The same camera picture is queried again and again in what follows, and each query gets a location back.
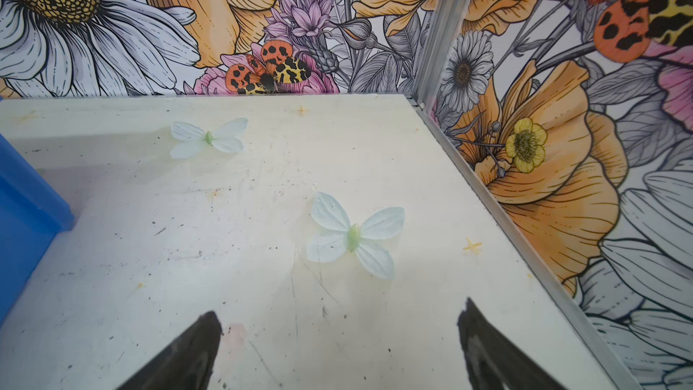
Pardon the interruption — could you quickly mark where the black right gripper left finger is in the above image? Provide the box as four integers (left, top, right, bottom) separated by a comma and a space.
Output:
118, 311, 222, 390

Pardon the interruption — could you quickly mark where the blue plastic bin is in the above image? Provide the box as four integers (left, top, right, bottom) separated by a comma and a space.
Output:
0, 138, 75, 318

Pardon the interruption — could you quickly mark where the vertical aluminium corner post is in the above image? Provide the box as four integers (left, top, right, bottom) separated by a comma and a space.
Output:
411, 0, 471, 112

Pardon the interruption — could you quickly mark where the aluminium table edge rail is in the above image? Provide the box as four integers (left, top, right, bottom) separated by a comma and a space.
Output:
409, 99, 640, 389

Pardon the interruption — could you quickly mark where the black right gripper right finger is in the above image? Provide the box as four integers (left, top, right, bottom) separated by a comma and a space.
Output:
458, 298, 565, 390

